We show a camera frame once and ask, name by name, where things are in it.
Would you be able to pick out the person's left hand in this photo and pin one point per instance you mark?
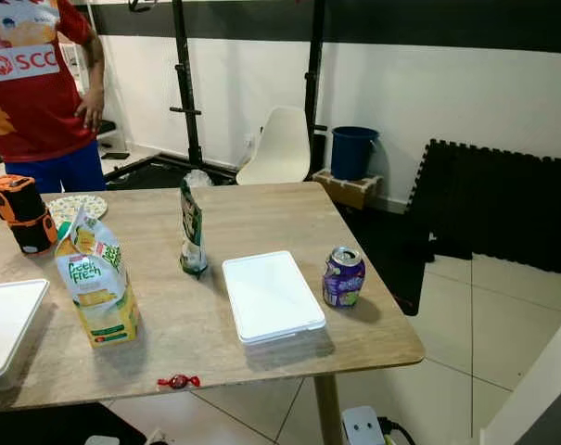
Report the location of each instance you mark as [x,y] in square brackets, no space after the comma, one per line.
[90,107]

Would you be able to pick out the person's left forearm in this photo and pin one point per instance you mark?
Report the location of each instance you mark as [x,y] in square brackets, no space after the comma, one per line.
[95,60]

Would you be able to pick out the person in red jersey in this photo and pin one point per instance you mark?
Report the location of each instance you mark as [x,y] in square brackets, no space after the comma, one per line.
[30,102]

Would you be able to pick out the round patterned plate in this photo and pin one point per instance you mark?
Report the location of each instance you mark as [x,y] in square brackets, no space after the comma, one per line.
[81,206]

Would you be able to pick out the orange black handheld device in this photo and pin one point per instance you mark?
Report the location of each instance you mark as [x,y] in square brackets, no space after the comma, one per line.
[22,213]

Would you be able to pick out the green foil snack bag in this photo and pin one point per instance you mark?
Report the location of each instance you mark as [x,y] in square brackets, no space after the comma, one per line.
[193,227]

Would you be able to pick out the yellow Peel Fresh juice carton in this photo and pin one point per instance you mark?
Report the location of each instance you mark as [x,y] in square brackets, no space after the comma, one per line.
[99,283]

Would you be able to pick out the white plastic chair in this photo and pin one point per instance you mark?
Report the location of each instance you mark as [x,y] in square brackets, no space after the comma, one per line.
[280,148]

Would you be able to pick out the white-lid container red food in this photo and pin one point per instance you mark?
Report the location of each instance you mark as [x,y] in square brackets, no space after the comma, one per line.
[11,324]

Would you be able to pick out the light wooden table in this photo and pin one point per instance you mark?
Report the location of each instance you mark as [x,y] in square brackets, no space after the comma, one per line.
[197,324]

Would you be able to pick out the white-lid clear food container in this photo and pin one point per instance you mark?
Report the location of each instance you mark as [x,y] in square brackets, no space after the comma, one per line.
[271,297]

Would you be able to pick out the blue bucket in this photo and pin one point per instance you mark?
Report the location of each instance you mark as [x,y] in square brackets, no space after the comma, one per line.
[354,153]

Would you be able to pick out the small wooden crate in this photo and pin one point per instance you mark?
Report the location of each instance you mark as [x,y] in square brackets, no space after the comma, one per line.
[350,190]

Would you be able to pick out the red wrapped candy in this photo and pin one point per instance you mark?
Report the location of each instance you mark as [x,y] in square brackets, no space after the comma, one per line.
[179,382]

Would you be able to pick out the purple drink can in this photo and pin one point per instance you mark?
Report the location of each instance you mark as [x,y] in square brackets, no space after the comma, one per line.
[343,281]

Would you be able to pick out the black foam floor tile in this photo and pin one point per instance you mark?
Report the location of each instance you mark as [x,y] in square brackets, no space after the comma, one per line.
[396,260]

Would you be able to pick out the black foam puzzle mat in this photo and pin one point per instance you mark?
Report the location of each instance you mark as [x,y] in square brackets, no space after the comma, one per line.
[493,199]

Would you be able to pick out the black rack upright post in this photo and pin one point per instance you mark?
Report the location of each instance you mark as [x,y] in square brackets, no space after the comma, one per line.
[185,74]
[314,65]

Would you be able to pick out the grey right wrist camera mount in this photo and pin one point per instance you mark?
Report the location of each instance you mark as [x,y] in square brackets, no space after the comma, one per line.
[363,426]

